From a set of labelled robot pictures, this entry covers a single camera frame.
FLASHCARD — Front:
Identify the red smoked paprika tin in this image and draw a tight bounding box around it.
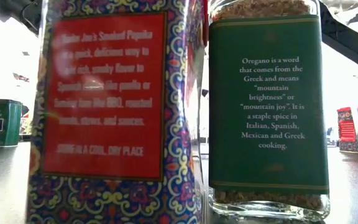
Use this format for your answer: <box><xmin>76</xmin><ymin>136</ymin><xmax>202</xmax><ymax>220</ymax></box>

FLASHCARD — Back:
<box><xmin>25</xmin><ymin>0</ymin><xmax>205</xmax><ymax>224</ymax></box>
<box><xmin>336</xmin><ymin>106</ymin><xmax>358</xmax><ymax>154</ymax></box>

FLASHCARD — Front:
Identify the green-lidded oregano jar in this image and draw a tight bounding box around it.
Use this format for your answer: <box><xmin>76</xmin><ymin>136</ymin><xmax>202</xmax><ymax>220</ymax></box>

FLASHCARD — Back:
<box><xmin>208</xmin><ymin>0</ymin><xmax>331</xmax><ymax>222</ymax></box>

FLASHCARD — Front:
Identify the dark green black pepper tin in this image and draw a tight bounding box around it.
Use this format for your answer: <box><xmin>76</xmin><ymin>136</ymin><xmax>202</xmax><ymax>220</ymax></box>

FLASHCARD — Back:
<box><xmin>0</xmin><ymin>98</ymin><xmax>23</xmax><ymax>147</ymax></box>

